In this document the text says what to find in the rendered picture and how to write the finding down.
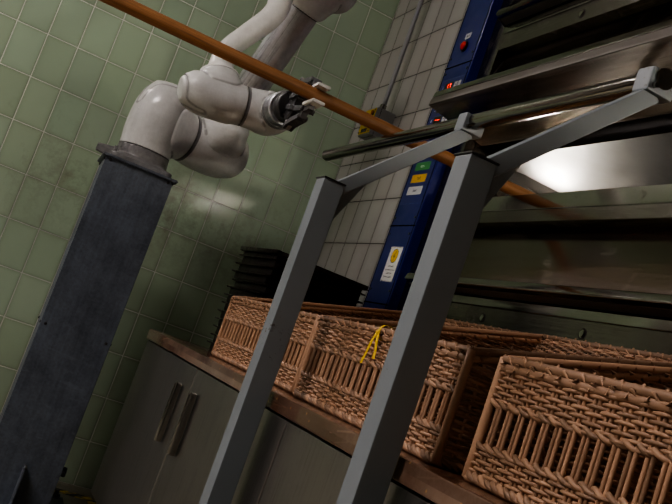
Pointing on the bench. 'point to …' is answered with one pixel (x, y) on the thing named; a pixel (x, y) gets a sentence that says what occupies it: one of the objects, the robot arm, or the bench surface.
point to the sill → (654, 194)
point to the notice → (391, 264)
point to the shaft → (277, 77)
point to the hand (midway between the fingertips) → (316, 96)
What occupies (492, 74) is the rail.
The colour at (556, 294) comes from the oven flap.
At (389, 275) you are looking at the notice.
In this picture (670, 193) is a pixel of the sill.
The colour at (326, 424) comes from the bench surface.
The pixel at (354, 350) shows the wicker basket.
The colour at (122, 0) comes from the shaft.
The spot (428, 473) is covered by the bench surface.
